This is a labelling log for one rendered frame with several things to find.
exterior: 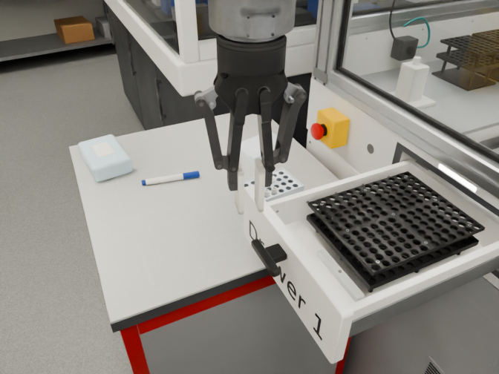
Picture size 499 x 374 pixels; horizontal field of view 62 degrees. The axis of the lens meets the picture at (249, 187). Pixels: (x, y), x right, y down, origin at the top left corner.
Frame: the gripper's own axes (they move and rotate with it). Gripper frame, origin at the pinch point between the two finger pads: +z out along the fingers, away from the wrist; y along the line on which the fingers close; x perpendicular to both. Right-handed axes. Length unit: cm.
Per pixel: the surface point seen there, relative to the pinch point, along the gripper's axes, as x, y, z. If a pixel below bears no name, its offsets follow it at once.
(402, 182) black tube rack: 11.0, 30.9, 10.9
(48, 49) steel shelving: 347, -109, 85
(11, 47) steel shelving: 360, -142, 85
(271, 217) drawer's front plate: 2.9, 4.1, 8.5
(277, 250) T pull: -2.4, 3.8, 10.3
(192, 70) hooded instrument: 79, -2, 13
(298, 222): 11.1, 11.6, 17.6
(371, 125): 27.9, 32.1, 8.1
